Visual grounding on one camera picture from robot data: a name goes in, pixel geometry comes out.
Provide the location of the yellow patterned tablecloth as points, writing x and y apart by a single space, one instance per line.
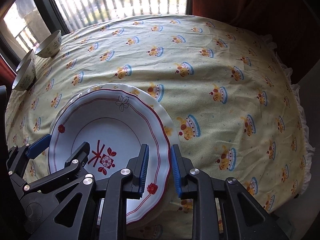
234 110

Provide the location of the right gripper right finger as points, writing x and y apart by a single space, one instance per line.
222 209

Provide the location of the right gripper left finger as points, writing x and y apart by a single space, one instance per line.
111 194

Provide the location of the black window frame post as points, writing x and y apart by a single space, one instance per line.
51 16

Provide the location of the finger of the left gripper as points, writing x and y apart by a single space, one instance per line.
79 156
37 147

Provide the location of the beaded rim floral plate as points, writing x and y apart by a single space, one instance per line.
165 119

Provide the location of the balcony railing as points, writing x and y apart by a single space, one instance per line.
26 28

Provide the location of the red curtain right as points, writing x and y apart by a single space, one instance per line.
279 18

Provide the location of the red curtain left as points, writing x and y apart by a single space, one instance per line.
7 75

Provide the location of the red curtain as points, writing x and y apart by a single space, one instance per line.
279 18
7 75

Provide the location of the floral bowl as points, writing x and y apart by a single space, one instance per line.
50 46
25 76
29 55

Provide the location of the red pattern white dish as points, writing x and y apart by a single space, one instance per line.
110 139

